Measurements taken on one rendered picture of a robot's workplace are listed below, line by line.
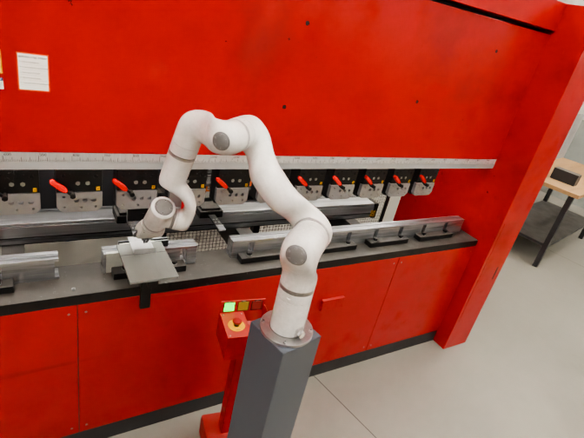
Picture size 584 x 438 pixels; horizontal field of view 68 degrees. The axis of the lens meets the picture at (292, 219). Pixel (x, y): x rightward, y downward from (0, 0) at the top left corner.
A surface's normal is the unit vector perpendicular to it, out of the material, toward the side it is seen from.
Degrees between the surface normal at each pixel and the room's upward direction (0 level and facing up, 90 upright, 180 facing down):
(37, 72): 90
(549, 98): 90
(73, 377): 90
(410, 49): 90
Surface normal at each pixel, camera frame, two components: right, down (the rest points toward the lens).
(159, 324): 0.48, 0.48
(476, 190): -0.85, 0.06
